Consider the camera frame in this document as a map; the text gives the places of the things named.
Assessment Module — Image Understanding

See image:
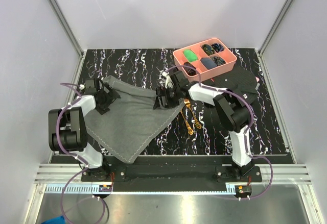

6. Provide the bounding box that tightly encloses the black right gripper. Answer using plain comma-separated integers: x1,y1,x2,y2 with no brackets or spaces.
153,87,181,111

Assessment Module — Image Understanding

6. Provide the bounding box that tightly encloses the grey cloth napkin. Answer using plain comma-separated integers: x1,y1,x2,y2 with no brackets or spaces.
84,76,183,164

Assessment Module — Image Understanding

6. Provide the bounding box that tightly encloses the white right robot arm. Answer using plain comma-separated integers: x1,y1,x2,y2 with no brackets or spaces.
153,71,254,182

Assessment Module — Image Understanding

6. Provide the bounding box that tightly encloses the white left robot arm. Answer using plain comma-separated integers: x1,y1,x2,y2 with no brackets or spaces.
48,79,120,181

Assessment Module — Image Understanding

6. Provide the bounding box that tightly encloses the gold fork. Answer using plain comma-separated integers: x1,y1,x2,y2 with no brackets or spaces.
184,98,202,129

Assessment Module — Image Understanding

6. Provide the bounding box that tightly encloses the brown patterned rolled tie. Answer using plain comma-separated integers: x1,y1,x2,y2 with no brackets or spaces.
183,62,197,76

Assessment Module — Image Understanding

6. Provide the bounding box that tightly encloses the gold spoon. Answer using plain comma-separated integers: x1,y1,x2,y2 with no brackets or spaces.
180,110,194,135

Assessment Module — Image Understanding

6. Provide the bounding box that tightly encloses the green rolled cloth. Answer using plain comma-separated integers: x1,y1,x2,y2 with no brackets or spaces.
183,49,198,62

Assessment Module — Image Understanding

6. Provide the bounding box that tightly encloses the blue-grey rolled cloth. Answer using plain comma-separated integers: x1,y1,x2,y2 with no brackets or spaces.
200,57,217,70

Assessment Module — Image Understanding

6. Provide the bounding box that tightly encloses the pink divided organizer box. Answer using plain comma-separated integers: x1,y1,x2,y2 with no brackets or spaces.
173,38,237,82

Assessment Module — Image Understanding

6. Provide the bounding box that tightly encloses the olive floral rolled tie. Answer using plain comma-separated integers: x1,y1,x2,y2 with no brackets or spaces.
202,44,215,56

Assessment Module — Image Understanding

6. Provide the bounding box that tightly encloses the teal paisley rolled tie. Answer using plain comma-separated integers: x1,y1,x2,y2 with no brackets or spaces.
211,56,226,66

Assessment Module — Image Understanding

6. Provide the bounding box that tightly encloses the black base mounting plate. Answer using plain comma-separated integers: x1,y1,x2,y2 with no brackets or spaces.
81,156,263,194

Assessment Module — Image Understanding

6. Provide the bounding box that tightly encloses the navy striped rolled tie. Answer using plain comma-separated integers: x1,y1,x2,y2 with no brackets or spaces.
211,43,225,53

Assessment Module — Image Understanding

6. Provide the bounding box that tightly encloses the dark striped button shirt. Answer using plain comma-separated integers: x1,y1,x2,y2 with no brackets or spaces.
202,65,258,105

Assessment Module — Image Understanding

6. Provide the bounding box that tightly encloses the blue cloth scrap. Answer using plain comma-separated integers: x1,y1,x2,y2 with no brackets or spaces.
41,216,66,224

